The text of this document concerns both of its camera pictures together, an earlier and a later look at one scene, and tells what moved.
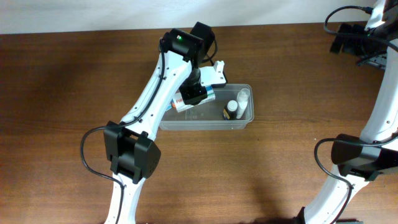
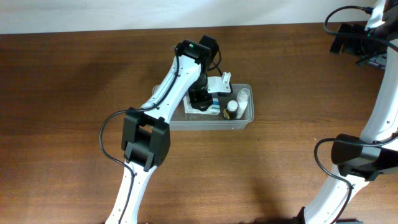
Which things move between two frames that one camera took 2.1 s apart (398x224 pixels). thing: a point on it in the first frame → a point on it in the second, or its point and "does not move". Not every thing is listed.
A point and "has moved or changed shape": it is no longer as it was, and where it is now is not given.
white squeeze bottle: [242, 96] does not move
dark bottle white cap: [230, 110] does not move
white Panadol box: [180, 104] has moved or changed shape
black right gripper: [342, 38] does not move
